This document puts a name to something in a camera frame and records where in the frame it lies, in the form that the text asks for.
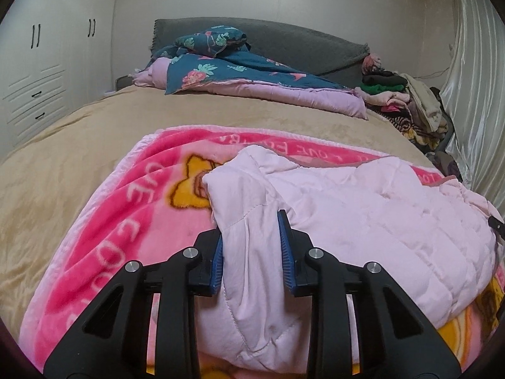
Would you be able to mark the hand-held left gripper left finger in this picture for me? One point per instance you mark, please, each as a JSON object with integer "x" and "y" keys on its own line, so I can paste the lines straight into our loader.
{"x": 217, "y": 262}

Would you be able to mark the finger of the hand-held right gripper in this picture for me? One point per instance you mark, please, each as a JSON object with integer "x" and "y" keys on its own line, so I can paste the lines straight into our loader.
{"x": 498, "y": 226}

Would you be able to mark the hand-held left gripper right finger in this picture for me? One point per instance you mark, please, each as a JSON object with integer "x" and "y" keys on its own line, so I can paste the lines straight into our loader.
{"x": 285, "y": 252}

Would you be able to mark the light pink padded jacket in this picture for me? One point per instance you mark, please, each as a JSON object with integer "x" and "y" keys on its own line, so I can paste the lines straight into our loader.
{"x": 355, "y": 225}

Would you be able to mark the pile of mixed clothes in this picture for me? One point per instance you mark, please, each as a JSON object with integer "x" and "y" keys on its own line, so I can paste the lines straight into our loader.
{"x": 394, "y": 98}

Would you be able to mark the pink printed blanket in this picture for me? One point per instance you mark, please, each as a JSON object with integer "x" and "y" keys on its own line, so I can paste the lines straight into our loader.
{"x": 118, "y": 221}

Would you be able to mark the white satin curtain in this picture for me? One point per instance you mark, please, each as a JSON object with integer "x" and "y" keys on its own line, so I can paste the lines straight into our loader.
{"x": 473, "y": 87}

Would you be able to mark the floral quilt with pink lining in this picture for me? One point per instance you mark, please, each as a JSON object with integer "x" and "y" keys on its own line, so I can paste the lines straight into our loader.
{"x": 296, "y": 94}

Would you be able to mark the beige bed sheet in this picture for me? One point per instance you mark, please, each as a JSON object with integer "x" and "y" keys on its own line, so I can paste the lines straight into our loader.
{"x": 79, "y": 138}

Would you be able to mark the dark nightstand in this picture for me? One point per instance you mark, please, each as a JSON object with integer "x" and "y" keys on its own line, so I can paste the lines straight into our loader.
{"x": 122, "y": 82}

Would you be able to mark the grey headboard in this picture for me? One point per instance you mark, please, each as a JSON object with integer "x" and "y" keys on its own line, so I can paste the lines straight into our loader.
{"x": 296, "y": 43}

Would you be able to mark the dark blue floral pillow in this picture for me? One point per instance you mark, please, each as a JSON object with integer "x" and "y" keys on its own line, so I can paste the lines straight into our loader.
{"x": 209, "y": 41}

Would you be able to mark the white wardrobe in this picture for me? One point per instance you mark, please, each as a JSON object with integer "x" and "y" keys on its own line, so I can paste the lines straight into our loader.
{"x": 47, "y": 67}

